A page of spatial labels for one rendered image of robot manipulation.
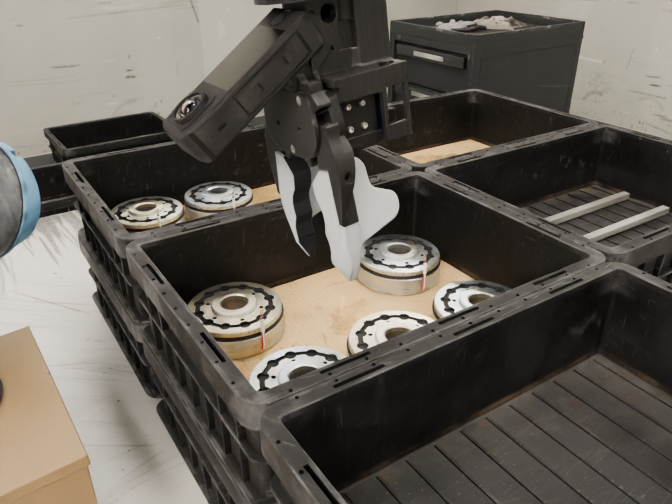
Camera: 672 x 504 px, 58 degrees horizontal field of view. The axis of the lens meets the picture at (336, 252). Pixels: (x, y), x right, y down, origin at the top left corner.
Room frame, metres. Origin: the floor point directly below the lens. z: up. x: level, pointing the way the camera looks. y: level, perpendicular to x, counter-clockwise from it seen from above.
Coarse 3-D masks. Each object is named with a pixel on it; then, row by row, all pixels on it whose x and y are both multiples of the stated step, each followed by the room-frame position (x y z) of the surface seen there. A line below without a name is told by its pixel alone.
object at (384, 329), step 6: (384, 324) 0.51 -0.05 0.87; (390, 324) 0.51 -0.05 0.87; (396, 324) 0.51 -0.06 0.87; (402, 324) 0.51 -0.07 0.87; (408, 324) 0.51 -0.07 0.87; (378, 330) 0.50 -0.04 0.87; (384, 330) 0.50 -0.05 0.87; (390, 330) 0.50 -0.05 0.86; (396, 330) 0.51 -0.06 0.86; (402, 330) 0.50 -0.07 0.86; (408, 330) 0.50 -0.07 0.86; (378, 336) 0.49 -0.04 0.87; (384, 336) 0.49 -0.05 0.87; (378, 342) 0.48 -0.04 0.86
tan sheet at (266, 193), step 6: (264, 186) 0.97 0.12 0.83; (270, 186) 0.97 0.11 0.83; (252, 192) 0.94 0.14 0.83; (258, 192) 0.94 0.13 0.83; (264, 192) 0.94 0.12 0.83; (270, 192) 0.94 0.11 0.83; (276, 192) 0.94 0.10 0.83; (258, 198) 0.92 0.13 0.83; (264, 198) 0.92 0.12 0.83; (270, 198) 0.92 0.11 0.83; (276, 198) 0.92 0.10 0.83
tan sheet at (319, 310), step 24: (288, 288) 0.64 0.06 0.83; (312, 288) 0.64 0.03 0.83; (336, 288) 0.64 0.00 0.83; (360, 288) 0.64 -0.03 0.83; (432, 288) 0.64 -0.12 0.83; (288, 312) 0.58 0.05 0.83; (312, 312) 0.58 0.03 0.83; (336, 312) 0.58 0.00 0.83; (360, 312) 0.58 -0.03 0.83; (288, 336) 0.54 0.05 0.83; (312, 336) 0.54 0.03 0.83; (336, 336) 0.54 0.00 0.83; (240, 360) 0.50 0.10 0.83
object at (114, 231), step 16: (256, 128) 0.97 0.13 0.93; (160, 144) 0.89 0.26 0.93; (176, 144) 0.89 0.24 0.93; (80, 160) 0.82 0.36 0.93; (96, 160) 0.83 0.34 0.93; (384, 160) 0.82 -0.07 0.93; (64, 176) 0.80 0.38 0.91; (80, 176) 0.75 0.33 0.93; (368, 176) 0.75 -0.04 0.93; (384, 176) 0.75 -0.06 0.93; (80, 192) 0.71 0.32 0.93; (96, 208) 0.65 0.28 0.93; (240, 208) 0.65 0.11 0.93; (256, 208) 0.65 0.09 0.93; (96, 224) 0.66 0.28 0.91; (112, 224) 0.61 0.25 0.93; (176, 224) 0.61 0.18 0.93; (192, 224) 0.61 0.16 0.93; (112, 240) 0.60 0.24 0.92; (128, 240) 0.57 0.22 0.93
